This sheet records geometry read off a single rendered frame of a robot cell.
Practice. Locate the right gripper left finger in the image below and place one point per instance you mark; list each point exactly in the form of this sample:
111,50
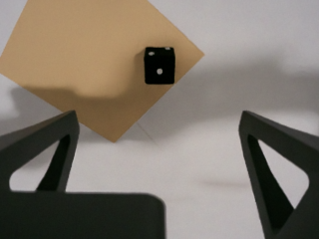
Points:
19,147

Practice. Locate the tan square mat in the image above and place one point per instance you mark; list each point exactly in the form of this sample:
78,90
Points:
88,56

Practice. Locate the black die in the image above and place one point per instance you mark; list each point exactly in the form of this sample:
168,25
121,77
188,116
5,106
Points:
159,65

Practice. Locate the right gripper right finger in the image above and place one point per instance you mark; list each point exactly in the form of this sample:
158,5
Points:
278,218

